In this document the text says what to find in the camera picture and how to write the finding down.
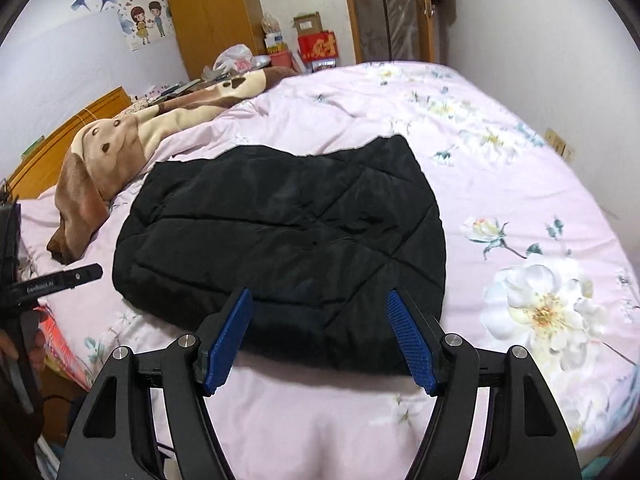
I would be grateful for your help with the wooden headboard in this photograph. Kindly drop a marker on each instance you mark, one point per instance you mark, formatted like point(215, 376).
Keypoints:
point(60, 145)

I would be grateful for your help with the red patterned bed sheet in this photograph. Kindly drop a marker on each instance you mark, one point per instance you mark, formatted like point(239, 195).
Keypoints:
point(62, 350)

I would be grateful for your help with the cardboard box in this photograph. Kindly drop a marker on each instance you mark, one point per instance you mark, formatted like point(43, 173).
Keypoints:
point(307, 24)

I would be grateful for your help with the pink floral quilt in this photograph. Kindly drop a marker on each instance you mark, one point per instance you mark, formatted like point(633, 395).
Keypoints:
point(500, 185)

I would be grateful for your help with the blue flower wall sticker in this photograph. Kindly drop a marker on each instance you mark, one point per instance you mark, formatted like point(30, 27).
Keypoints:
point(92, 0)

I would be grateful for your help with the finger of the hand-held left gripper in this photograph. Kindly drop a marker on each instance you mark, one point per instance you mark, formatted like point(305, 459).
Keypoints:
point(55, 282)

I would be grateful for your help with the red container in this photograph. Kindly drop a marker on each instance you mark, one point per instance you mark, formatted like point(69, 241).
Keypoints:
point(280, 59)

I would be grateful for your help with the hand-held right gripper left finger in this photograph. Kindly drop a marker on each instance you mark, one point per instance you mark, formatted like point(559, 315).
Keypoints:
point(227, 345)

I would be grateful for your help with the wooden wardrobe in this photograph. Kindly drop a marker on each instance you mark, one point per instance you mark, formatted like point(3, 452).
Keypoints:
point(210, 15)

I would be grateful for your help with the cartoon wall poster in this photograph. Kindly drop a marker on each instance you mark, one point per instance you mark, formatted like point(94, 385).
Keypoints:
point(146, 25)

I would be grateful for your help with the brown dog-print blanket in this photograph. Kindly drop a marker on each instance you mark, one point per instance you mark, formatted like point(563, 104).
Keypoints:
point(125, 135)

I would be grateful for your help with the wooden door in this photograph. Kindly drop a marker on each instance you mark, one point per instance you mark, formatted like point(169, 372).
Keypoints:
point(385, 10)

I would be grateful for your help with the white plastic bag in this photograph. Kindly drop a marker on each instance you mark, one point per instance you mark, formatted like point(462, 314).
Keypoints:
point(234, 57)

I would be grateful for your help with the red box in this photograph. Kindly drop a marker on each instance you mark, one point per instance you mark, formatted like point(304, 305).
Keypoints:
point(318, 46)

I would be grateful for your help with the wall socket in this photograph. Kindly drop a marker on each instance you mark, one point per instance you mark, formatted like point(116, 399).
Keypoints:
point(559, 145)

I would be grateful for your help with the person's left hand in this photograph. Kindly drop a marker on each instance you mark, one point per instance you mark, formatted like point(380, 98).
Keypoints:
point(38, 352)

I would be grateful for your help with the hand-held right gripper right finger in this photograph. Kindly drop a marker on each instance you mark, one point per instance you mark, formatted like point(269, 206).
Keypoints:
point(412, 345)

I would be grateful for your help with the black padded jacket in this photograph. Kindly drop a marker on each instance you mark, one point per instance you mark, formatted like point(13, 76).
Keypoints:
point(280, 235)

